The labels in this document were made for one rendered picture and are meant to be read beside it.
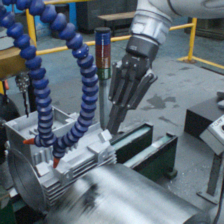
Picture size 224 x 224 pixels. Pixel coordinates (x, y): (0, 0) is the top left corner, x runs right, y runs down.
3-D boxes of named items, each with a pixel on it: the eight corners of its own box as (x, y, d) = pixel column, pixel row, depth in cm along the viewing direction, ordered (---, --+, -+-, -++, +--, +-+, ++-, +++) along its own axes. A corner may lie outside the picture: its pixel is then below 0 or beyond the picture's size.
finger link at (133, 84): (142, 66, 74) (146, 67, 73) (127, 109, 75) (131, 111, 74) (133, 62, 71) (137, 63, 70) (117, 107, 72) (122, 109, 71)
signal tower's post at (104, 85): (103, 133, 125) (102, 32, 105) (90, 127, 130) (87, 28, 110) (117, 126, 130) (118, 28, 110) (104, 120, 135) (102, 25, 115)
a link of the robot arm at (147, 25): (159, 13, 65) (150, 39, 66) (178, 28, 72) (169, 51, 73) (128, 8, 71) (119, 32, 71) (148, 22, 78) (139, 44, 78)
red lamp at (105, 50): (102, 58, 111) (102, 46, 109) (91, 54, 115) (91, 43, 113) (114, 54, 115) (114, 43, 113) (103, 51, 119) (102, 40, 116)
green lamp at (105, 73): (103, 80, 115) (103, 69, 113) (92, 76, 119) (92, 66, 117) (114, 76, 119) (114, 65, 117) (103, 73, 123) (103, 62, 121)
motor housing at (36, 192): (53, 235, 66) (44, 166, 57) (11, 191, 78) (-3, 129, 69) (117, 190, 78) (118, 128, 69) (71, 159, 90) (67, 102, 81)
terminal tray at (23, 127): (34, 171, 61) (29, 142, 58) (9, 150, 68) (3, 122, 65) (80, 148, 69) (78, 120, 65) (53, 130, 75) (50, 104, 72)
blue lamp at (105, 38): (102, 46, 109) (102, 33, 107) (91, 43, 113) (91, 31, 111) (114, 43, 113) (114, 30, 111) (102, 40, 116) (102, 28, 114)
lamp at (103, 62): (103, 69, 113) (102, 58, 111) (92, 66, 117) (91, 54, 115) (114, 65, 117) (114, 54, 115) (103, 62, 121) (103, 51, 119)
